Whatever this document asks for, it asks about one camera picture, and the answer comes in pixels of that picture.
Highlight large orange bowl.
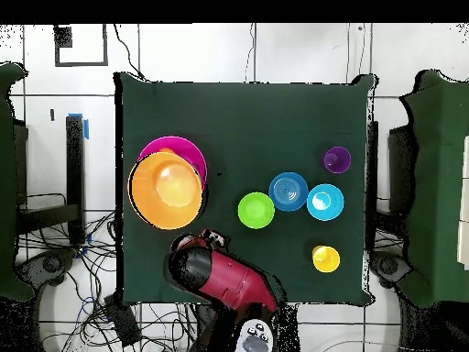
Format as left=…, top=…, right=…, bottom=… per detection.
left=127, top=150, right=203, bottom=231

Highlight large pink bowl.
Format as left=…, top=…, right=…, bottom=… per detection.
left=137, top=136, right=209, bottom=188

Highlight small green bowl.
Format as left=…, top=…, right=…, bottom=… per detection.
left=236, top=192, right=276, bottom=230

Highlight dark blue bowl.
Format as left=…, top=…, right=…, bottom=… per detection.
left=267, top=171, right=310, bottom=213

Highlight black power box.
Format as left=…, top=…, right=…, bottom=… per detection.
left=103, top=292, right=143, bottom=347

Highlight yellow cup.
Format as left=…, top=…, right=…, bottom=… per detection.
left=311, top=245, right=341, bottom=274

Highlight small light blue bowl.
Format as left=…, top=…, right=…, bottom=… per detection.
left=306, top=183, right=345, bottom=222

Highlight dark green tablecloth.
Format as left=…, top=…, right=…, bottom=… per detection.
left=114, top=71, right=378, bottom=307

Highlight purple cup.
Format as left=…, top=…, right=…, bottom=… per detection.
left=322, top=146, right=353, bottom=175

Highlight dark grey chair base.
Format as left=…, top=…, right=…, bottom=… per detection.
left=16, top=248, right=76, bottom=291
left=367, top=250, right=413, bottom=291

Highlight blue tape strip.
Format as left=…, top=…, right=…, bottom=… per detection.
left=68, top=112, right=90, bottom=140

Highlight green cloth covered side table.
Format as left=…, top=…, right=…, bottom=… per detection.
left=0, top=60, right=36, bottom=303
left=397, top=69, right=469, bottom=310

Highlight tangle of floor cables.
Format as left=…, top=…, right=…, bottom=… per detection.
left=16, top=192, right=199, bottom=352

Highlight black metal frame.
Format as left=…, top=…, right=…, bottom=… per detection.
left=14, top=115, right=86, bottom=247

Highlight thin black cable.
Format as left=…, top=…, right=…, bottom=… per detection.
left=112, top=23, right=147, bottom=81

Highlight black square floor frame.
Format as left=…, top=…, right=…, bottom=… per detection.
left=53, top=23, right=110, bottom=68

